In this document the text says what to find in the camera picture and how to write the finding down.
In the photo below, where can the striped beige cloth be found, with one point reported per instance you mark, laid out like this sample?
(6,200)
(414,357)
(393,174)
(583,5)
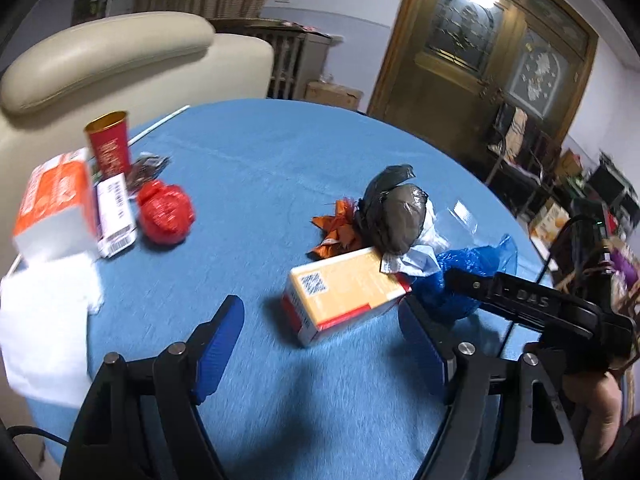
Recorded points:
(515,127)

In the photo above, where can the wooden slatted radiator cabinet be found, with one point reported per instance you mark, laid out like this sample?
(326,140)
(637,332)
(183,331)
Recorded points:
(295,65)

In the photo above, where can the orange crumpled wrapper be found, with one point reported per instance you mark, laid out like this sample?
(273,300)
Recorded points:
(340,232)

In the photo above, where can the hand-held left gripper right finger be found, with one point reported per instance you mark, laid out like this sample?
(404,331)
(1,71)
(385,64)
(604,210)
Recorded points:
(420,350)

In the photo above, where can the crumpled white blue paper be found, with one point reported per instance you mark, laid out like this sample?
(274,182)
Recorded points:
(410,262)

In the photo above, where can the black metal chair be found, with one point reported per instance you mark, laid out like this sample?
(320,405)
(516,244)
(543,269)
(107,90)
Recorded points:
(520,165)

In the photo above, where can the red plastic bag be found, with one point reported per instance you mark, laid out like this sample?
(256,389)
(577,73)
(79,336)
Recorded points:
(165,212)

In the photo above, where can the orange printed carton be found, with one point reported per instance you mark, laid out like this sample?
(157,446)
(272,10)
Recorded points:
(547,225)

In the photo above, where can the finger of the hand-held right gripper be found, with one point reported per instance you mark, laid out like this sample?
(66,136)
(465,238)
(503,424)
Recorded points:
(480,287)

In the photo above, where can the orange and white carton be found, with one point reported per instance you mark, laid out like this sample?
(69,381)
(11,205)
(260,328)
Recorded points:
(55,195)

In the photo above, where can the black monitor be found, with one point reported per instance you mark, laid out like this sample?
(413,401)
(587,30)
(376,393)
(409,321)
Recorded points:
(607,180)

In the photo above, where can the white tissue paper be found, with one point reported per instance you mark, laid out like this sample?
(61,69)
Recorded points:
(40,330)

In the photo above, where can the red paper cup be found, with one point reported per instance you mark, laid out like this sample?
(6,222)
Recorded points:
(110,145)

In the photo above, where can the white box with barcode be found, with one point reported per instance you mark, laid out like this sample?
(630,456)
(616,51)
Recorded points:
(115,210)

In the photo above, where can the brown cardboard box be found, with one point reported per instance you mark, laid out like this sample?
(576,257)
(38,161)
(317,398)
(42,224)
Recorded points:
(332,94)

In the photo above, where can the red patterned cloth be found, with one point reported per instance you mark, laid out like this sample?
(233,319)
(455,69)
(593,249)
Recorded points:
(300,27)

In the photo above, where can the yellow and white medicine box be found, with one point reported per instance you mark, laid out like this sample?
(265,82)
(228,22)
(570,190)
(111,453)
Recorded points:
(345,285)

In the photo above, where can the blue plastic bag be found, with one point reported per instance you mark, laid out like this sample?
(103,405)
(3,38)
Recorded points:
(470,260)

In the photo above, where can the person's right forearm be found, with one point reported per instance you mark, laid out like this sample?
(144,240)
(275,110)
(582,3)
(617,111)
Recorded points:
(595,410)

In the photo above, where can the dark snack wrapper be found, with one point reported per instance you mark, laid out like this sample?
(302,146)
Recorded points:
(145,170)

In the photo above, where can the brown wooden glass door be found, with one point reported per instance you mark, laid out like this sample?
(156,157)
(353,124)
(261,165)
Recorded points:
(425,85)

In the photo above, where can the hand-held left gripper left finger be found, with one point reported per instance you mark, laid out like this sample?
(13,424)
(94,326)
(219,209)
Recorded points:
(220,350)

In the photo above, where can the grey plastic bag bundle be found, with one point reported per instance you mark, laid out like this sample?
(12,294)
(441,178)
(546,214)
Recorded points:
(395,215)

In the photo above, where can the purple bag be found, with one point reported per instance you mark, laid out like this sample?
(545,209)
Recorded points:
(625,265)

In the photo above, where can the cream leather sofa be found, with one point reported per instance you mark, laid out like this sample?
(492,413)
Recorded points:
(100,55)

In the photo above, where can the blue tablecloth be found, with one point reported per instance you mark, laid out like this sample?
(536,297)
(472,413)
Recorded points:
(250,170)

